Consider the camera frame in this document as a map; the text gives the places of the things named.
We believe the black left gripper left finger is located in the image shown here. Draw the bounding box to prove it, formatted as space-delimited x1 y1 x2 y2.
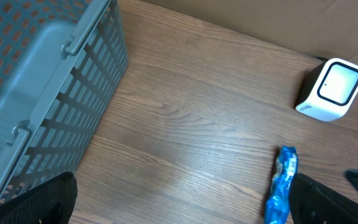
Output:
0 172 78 224

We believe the blue Oreo cookie pack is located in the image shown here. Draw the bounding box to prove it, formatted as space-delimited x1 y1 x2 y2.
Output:
264 146 298 224

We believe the grey plastic mesh basket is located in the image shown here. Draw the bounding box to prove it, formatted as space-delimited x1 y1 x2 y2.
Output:
0 0 128 205

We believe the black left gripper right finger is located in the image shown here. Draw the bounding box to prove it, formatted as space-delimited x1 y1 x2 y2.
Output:
289 173 358 224

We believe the white barcode scanner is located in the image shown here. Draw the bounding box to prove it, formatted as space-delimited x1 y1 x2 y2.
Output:
295 58 358 122

